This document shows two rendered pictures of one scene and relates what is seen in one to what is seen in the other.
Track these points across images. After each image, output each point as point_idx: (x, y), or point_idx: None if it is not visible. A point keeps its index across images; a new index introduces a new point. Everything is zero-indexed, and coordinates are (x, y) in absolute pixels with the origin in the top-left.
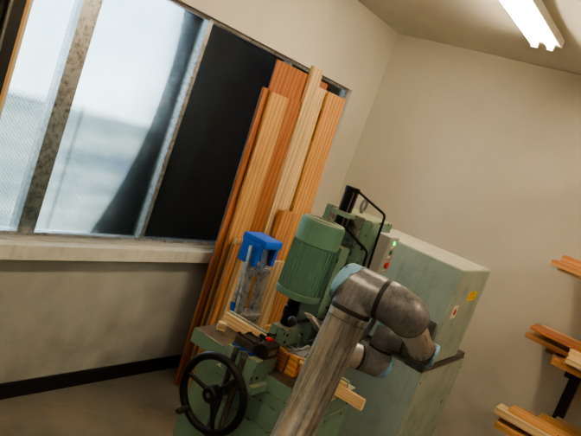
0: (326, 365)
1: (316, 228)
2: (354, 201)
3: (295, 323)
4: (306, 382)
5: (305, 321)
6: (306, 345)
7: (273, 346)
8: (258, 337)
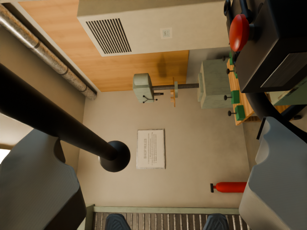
0: None
1: None
2: None
3: (116, 171)
4: None
5: (83, 148)
6: (250, 174)
7: (253, 69)
8: (241, 10)
